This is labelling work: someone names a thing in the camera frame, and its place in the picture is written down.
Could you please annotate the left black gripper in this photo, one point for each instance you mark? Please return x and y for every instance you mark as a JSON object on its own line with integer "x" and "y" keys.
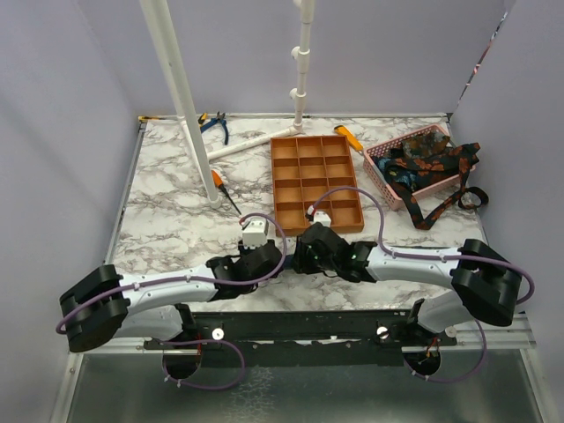
{"x": 244, "y": 252}

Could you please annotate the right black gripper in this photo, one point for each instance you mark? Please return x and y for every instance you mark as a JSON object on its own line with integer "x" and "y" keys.
{"x": 300, "y": 263}

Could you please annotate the navy yellow floral tie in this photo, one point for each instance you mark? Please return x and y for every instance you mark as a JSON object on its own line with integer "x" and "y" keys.
{"x": 289, "y": 264}

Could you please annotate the black orange floral tie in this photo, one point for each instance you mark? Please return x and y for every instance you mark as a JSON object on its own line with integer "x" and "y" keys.
{"x": 457, "y": 162}

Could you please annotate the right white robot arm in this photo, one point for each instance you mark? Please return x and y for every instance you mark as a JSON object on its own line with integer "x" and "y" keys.
{"x": 480, "y": 284}

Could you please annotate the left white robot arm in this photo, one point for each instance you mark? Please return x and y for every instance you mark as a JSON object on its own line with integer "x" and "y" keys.
{"x": 103, "y": 304}

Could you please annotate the wooden compartment tray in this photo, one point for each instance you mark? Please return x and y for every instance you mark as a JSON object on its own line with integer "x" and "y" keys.
{"x": 303, "y": 169}

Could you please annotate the pink perforated plastic basket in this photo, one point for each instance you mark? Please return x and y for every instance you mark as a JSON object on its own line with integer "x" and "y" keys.
{"x": 386, "y": 149}

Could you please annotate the blue floral tie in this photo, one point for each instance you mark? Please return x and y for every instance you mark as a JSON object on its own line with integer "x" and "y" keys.
{"x": 392, "y": 172}

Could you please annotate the yellow utility knife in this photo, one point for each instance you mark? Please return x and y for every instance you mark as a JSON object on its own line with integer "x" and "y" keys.
{"x": 353, "y": 142}

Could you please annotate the dark paisley tie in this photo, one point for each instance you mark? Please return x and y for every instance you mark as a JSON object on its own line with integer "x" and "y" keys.
{"x": 426, "y": 145}

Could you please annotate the yellow black tool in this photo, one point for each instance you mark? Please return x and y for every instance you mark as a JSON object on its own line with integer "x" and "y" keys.
{"x": 146, "y": 118}

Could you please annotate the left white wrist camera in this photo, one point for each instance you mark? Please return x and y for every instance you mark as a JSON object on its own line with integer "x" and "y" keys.
{"x": 254, "y": 232}

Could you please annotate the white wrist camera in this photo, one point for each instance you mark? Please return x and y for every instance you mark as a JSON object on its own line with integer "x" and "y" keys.
{"x": 317, "y": 216}
{"x": 254, "y": 232}

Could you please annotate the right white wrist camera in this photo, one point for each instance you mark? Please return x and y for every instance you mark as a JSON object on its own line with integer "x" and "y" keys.
{"x": 317, "y": 216}

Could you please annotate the orange handled screwdriver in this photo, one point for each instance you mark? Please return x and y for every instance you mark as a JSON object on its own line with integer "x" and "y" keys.
{"x": 219, "y": 184}

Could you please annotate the black metal base rail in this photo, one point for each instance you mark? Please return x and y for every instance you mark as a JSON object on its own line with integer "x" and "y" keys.
{"x": 298, "y": 339}

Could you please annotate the yellow handled cutter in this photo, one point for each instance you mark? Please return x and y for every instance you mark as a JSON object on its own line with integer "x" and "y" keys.
{"x": 202, "y": 119}

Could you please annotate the white pvc pipe frame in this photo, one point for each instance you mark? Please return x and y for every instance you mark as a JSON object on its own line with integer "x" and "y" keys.
{"x": 160, "y": 25}

